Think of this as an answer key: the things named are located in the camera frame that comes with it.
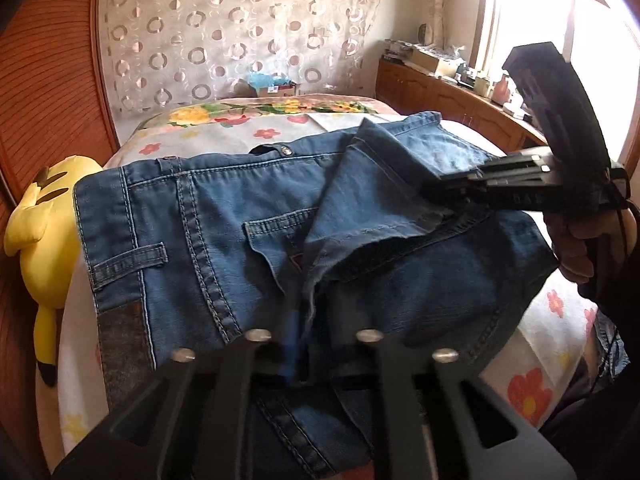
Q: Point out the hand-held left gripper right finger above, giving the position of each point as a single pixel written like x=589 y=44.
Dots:
x=345 y=355

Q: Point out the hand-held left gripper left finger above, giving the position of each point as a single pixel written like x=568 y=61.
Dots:
x=292 y=350

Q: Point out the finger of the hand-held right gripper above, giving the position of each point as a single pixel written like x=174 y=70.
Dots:
x=490 y=194
x=510 y=172

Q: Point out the blue denim pants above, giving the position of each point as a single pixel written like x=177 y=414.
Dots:
x=210 y=220

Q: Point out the person's right forearm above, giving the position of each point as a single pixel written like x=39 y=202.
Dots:
x=627 y=280

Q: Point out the person's right hand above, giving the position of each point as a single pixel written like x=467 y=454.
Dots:
x=570 y=245

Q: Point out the window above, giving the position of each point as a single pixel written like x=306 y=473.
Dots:
x=530 y=20

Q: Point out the wooden cabinet counter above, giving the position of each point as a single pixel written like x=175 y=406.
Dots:
x=430 y=92

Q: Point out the open cardboard box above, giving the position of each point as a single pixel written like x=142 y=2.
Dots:
x=437 y=65

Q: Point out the pile of packets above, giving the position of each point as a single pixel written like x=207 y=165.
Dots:
x=430 y=50

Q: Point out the white flower-print sheet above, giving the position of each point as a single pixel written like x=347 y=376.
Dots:
x=540 y=340

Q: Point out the patterned window curtain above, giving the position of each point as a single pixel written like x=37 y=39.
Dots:
x=450 y=0

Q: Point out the small cardboard box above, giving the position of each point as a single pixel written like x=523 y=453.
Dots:
x=280 y=91

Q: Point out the light blue bag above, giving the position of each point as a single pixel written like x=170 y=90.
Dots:
x=265 y=80

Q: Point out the floral pillow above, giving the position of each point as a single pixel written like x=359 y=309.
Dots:
x=200 y=112

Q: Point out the person's dark clothing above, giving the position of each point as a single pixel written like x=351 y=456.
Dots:
x=600 y=435

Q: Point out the yellow plush toy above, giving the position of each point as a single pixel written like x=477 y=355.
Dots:
x=45 y=240

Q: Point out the brown wooden wardrobe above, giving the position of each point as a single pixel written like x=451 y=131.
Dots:
x=55 y=85

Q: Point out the circle-patterned wall cloth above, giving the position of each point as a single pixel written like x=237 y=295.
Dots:
x=225 y=20

